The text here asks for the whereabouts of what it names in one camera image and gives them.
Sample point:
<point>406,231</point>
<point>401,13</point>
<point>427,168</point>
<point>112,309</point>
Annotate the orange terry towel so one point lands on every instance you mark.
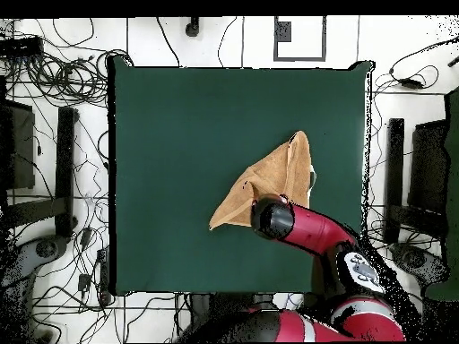
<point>272,168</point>

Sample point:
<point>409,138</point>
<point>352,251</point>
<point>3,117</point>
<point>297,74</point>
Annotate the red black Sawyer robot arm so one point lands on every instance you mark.
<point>312,229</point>

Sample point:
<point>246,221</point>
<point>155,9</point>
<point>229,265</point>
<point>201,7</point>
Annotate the dark green table cloth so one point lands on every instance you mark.
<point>161,215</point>

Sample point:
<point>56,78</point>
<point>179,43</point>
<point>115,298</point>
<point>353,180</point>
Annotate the black power adapter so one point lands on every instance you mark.
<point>84,282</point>
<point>86,237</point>

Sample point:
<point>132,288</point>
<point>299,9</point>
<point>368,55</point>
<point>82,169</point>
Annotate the narrow black power strip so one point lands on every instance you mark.
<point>104,276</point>

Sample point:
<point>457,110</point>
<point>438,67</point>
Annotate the small black floor object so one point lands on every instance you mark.
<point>192,28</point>

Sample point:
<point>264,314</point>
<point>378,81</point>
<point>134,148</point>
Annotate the black upright bar stand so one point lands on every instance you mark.
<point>396,161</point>
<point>65,161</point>

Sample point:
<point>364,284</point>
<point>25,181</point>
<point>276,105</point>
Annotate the grey office chair base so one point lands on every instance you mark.
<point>46,249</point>
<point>416,258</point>

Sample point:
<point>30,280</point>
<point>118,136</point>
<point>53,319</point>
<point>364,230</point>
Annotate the black cross beam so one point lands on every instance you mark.
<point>36,211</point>

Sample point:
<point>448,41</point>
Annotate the black box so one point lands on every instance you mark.
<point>428,161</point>
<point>21,143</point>

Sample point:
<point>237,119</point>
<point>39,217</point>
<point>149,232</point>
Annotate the dark green curtain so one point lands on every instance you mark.
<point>452,161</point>

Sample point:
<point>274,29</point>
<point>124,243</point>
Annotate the long black power strip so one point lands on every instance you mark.
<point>21,46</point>

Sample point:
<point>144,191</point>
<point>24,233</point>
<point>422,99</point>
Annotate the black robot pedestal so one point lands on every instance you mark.
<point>199,308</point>

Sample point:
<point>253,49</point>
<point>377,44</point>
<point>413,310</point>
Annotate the grey square floor frame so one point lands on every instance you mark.
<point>276,43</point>

